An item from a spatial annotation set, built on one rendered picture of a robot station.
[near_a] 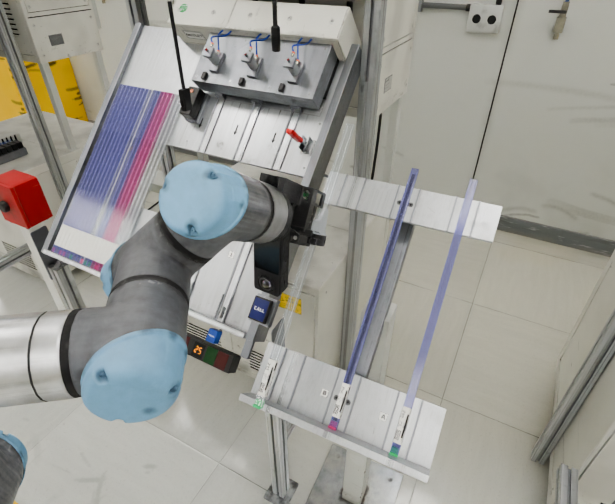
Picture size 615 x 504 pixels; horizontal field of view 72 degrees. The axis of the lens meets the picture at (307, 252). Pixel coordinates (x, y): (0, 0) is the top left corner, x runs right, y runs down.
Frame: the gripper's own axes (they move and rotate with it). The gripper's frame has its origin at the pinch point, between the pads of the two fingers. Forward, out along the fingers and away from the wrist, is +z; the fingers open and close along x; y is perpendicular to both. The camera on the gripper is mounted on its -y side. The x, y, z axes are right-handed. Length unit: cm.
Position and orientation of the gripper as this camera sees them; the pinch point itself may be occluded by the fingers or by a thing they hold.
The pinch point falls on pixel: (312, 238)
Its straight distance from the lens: 72.7
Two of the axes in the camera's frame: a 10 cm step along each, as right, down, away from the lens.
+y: 2.5, -9.7, -0.7
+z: 3.6, 0.2, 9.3
